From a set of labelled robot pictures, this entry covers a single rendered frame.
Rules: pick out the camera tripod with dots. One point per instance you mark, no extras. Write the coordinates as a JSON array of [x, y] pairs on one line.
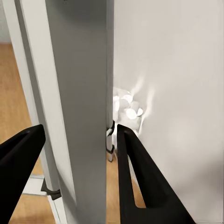
[[64, 51]]

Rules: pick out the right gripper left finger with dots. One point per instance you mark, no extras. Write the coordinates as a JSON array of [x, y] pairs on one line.
[[18, 155]]

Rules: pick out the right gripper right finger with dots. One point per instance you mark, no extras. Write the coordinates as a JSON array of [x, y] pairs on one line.
[[162, 204]]

